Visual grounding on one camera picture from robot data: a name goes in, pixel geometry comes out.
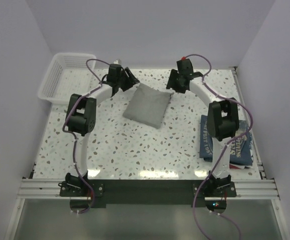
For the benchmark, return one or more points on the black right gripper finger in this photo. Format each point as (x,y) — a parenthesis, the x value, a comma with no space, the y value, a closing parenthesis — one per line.
(181,85)
(172,80)

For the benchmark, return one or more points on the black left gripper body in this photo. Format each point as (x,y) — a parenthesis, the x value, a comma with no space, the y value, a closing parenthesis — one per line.
(119,80)

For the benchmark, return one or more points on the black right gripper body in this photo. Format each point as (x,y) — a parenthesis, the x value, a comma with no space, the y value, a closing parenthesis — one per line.
(177,84)

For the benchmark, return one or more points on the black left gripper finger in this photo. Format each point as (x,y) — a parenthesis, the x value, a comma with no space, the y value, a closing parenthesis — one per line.
(124,85)
(132,79)

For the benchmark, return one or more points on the grey tank top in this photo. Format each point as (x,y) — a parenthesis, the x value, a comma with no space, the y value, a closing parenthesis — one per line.
(148,106)

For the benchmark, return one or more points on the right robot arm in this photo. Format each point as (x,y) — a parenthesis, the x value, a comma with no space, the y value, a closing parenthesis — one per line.
(222,118)

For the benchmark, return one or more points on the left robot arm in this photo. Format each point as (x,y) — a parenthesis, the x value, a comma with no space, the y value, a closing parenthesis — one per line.
(80,118)

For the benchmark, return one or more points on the folded blue printed tank top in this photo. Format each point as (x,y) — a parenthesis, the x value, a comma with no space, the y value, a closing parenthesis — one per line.
(240,151)

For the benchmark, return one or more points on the white plastic basket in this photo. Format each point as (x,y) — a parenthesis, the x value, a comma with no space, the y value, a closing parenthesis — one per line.
(67,74)

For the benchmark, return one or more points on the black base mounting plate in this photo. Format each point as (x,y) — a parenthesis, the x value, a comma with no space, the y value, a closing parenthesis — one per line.
(99,193)

